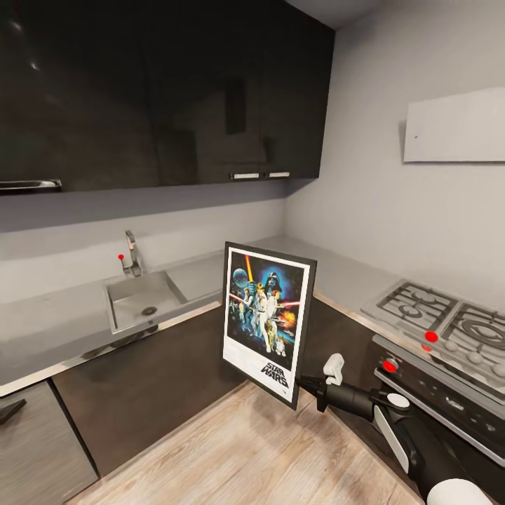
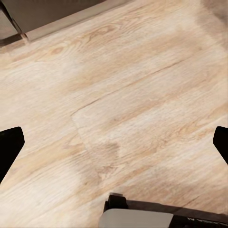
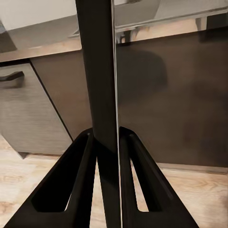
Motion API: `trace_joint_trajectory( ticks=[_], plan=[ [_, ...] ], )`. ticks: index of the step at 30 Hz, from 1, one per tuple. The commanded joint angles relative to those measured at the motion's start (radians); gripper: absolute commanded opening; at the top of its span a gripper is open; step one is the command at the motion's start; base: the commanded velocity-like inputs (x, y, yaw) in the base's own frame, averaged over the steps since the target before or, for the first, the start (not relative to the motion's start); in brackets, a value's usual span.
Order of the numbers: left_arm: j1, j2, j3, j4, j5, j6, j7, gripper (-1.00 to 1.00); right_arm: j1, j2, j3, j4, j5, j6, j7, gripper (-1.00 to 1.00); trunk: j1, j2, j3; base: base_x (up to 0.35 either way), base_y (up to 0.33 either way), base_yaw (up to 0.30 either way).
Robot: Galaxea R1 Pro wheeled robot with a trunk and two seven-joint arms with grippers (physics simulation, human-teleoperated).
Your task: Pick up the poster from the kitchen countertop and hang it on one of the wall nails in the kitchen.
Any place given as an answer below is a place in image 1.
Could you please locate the poster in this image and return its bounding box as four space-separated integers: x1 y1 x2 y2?
220 241 318 410

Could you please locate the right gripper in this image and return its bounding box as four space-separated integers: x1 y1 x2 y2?
295 375 357 415

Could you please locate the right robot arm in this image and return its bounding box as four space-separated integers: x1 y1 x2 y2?
295 353 493 505

